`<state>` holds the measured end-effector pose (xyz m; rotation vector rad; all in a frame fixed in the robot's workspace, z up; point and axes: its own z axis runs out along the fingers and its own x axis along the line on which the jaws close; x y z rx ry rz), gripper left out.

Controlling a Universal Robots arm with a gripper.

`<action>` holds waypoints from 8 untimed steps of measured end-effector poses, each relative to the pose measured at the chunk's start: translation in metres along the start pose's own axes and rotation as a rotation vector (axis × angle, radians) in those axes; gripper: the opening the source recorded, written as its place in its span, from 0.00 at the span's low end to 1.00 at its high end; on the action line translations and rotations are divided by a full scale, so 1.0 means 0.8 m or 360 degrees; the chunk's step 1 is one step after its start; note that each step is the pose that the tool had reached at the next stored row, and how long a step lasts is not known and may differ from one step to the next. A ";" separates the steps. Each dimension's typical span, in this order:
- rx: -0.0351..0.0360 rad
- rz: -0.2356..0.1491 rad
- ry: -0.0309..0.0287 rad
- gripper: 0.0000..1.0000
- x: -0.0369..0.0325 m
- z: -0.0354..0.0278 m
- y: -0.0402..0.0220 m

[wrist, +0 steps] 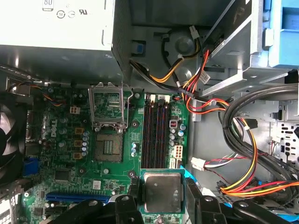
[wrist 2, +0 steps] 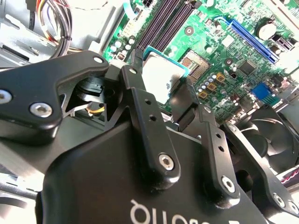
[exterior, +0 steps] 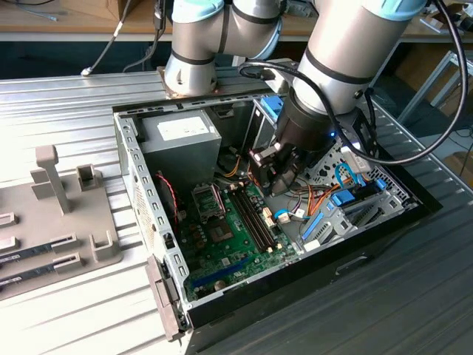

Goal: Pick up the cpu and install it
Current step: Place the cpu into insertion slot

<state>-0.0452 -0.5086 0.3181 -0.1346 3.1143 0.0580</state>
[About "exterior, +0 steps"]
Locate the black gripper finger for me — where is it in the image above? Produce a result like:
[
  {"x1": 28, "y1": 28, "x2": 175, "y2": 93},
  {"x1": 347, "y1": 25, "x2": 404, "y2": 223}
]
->
[
  {"x1": 275, "y1": 147, "x2": 300, "y2": 180},
  {"x1": 249, "y1": 144, "x2": 280, "y2": 186}
]

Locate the CPU socket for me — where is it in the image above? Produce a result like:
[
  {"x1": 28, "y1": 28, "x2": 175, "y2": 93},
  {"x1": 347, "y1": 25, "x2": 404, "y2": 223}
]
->
[{"x1": 205, "y1": 217, "x2": 237, "y2": 246}]

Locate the black RAM slot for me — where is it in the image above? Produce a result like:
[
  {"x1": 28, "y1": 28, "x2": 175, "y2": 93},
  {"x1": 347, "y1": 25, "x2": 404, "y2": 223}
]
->
[
  {"x1": 238, "y1": 188, "x2": 280, "y2": 251},
  {"x1": 229, "y1": 190, "x2": 273, "y2": 254}
]

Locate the metal socket cover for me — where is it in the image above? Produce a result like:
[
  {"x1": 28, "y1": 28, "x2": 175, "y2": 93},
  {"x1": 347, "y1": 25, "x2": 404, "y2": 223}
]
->
[{"x1": 191, "y1": 183, "x2": 226, "y2": 220}]

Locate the hard disk in blue carrier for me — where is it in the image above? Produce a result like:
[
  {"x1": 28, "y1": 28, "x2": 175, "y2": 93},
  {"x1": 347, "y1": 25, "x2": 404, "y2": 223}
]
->
[{"x1": 330, "y1": 181, "x2": 381, "y2": 208}]

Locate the blue retention lever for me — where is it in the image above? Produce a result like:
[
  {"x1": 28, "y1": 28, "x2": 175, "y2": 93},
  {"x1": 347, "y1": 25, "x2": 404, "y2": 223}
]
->
[{"x1": 301, "y1": 209, "x2": 325, "y2": 242}]

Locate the grey power supply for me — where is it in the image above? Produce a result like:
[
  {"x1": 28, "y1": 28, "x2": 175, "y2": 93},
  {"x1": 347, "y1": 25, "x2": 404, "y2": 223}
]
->
[{"x1": 138, "y1": 109, "x2": 222, "y2": 180}]

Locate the green motherboard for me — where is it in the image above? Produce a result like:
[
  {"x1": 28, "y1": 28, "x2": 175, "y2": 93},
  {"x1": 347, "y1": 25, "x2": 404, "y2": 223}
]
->
[{"x1": 177, "y1": 179, "x2": 302, "y2": 302}]

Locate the blue expansion slot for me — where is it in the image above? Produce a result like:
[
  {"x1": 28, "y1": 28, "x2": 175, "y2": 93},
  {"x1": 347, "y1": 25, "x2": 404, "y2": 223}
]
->
[{"x1": 190, "y1": 257, "x2": 249, "y2": 288}]

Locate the black PC case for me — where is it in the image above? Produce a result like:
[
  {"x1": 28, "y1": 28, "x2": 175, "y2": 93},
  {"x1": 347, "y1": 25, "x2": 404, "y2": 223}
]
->
[{"x1": 110, "y1": 83, "x2": 444, "y2": 355}]

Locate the flat cardboard piece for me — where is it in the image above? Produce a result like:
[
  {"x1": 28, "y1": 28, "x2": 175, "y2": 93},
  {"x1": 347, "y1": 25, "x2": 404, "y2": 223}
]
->
[{"x1": 441, "y1": 151, "x2": 473, "y2": 177}]

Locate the closed cardboard box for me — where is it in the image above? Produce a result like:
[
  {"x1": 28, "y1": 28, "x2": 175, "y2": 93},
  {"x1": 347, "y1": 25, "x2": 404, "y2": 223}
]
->
[{"x1": 105, "y1": 0, "x2": 143, "y2": 20}]

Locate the grey parts rack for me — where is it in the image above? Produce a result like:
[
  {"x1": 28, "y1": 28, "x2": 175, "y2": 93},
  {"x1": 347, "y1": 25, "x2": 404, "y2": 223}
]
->
[{"x1": 0, "y1": 145, "x2": 125, "y2": 300}]

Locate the dark RAM stick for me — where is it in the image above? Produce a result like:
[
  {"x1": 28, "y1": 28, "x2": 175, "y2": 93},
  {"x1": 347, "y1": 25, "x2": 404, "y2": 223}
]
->
[
  {"x1": 0, "y1": 242, "x2": 77, "y2": 264},
  {"x1": 0, "y1": 260, "x2": 81, "y2": 288}
]

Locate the wooden desk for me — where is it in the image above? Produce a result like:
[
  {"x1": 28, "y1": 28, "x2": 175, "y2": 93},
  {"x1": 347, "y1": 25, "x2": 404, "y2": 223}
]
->
[{"x1": 0, "y1": 0, "x2": 473, "y2": 44}]

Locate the red yellow wire bundle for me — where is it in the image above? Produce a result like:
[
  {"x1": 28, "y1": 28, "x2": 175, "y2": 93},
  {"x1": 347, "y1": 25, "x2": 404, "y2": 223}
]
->
[{"x1": 220, "y1": 153, "x2": 259, "y2": 183}]

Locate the orange wire bundle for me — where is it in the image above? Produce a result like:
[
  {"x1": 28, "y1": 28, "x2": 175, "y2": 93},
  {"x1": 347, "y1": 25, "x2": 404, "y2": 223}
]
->
[{"x1": 305, "y1": 183, "x2": 343, "y2": 217}]

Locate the blue drive bracket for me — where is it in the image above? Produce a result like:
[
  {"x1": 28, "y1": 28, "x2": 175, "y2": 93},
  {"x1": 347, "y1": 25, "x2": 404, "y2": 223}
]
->
[{"x1": 260, "y1": 96, "x2": 285, "y2": 120}]

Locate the blue flat wire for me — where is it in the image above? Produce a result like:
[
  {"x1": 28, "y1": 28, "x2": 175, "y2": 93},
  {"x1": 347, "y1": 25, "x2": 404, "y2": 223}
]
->
[{"x1": 333, "y1": 161, "x2": 367, "y2": 188}]

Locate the white wire connector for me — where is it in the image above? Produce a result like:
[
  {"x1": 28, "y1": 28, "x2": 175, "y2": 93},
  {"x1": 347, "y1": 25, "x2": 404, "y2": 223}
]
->
[{"x1": 275, "y1": 210, "x2": 307, "y2": 226}]

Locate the black camera bracket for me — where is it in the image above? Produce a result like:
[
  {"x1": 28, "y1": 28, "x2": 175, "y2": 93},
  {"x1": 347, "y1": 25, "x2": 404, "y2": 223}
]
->
[{"x1": 338, "y1": 109, "x2": 380, "y2": 158}]

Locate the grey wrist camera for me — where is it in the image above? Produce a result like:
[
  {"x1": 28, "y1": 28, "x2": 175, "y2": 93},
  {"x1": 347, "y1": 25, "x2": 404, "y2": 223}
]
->
[{"x1": 340, "y1": 146, "x2": 371, "y2": 174}]

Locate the locking lever wire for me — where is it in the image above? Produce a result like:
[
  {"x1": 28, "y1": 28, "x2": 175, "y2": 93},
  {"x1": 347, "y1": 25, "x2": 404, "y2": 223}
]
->
[{"x1": 214, "y1": 184, "x2": 227, "y2": 216}]

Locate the black fan with red wire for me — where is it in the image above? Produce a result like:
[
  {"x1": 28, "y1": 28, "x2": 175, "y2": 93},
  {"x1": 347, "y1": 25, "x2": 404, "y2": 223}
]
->
[{"x1": 154, "y1": 170, "x2": 185, "y2": 225}]

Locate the aluminium profile frame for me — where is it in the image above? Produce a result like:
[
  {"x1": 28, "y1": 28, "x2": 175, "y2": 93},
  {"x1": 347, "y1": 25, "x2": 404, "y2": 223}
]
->
[{"x1": 397, "y1": 50, "x2": 473, "y2": 126}]

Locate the black camera cable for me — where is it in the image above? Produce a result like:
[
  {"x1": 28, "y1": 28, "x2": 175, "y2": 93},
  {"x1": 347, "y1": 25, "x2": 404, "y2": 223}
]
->
[{"x1": 238, "y1": 0, "x2": 467, "y2": 167}]

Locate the black cable with connector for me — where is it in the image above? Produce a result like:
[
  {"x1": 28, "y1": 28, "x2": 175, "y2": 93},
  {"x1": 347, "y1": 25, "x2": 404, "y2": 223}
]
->
[{"x1": 123, "y1": 0, "x2": 166, "y2": 73}]

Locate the thin cable with plug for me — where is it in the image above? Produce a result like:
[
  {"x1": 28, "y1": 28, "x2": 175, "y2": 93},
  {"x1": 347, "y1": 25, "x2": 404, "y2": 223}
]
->
[{"x1": 80, "y1": 0, "x2": 132, "y2": 77}]

